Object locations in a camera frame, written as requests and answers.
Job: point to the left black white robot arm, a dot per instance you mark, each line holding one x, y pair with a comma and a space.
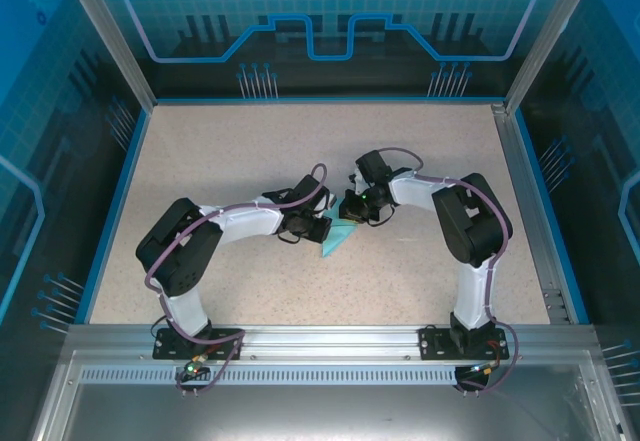
195, 261

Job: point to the aluminium mounting rail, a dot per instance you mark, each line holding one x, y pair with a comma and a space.
325, 341

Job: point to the light blue cloth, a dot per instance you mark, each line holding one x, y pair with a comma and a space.
340, 237

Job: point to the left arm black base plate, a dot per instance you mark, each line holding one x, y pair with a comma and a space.
225, 346

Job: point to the blue printed side panel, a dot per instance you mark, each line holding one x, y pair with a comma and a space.
40, 161
600, 161

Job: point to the aluminium side rail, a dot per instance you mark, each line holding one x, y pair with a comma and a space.
530, 211

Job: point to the grey sheet metal cover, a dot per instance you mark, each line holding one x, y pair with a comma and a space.
320, 411

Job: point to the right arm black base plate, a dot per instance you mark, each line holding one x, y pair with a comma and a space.
432, 343

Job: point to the blue table edge strip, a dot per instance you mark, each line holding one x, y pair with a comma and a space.
548, 211
117, 211
325, 101

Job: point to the aluminium frame post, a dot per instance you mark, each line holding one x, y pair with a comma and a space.
549, 36
112, 36

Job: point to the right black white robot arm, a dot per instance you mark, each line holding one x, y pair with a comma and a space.
470, 231

